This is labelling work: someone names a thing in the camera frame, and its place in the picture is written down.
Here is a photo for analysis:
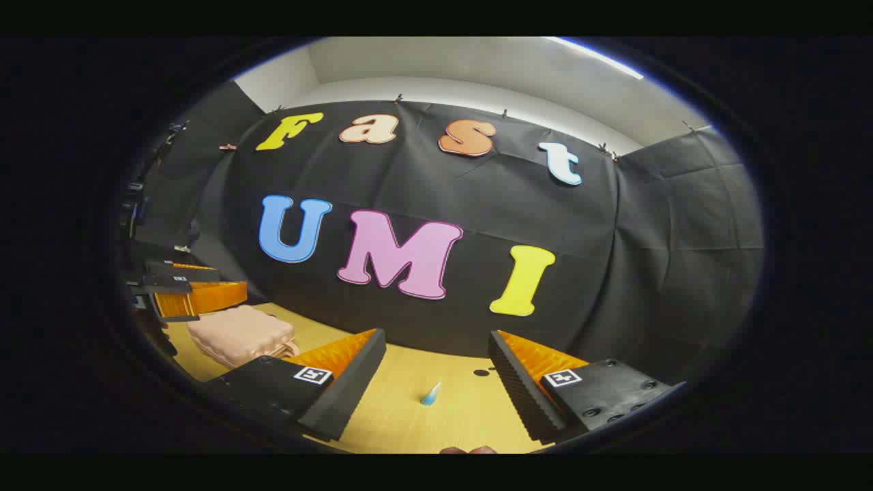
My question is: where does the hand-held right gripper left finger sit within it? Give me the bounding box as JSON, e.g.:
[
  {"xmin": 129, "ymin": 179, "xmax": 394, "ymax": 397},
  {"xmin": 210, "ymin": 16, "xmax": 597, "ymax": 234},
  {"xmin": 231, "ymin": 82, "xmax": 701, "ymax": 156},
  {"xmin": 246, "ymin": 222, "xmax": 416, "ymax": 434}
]
[{"xmin": 198, "ymin": 328, "xmax": 387, "ymax": 442}]

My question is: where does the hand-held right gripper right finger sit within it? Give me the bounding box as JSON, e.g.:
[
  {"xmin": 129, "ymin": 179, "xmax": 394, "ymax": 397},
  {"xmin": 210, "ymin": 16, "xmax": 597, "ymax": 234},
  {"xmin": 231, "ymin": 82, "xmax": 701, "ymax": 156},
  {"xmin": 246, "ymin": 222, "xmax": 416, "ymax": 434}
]
[{"xmin": 488, "ymin": 330, "xmax": 686, "ymax": 444}]

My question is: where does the black equipment stand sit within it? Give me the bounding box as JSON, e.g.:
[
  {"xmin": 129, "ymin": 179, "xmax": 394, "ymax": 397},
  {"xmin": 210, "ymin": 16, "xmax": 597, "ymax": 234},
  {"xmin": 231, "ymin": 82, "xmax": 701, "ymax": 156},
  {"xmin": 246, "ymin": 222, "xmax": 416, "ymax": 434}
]
[{"xmin": 117, "ymin": 120, "xmax": 193, "ymax": 236}]

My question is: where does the black backdrop cloth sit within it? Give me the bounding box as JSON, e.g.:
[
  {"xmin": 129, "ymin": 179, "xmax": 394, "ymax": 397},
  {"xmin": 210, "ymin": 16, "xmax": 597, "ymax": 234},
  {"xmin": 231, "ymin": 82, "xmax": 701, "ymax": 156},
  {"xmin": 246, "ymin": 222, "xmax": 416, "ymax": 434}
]
[{"xmin": 126, "ymin": 78, "xmax": 765, "ymax": 410}]

